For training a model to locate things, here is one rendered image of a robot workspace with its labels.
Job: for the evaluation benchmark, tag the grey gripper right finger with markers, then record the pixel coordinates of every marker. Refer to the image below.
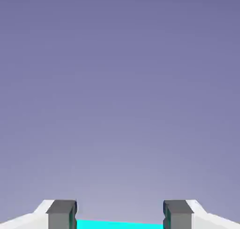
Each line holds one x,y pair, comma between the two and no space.
179,214

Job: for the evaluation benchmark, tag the large cyan box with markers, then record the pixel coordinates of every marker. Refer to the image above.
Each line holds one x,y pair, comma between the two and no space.
120,225

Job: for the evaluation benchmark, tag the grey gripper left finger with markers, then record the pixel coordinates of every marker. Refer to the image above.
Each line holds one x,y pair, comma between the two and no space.
60,214

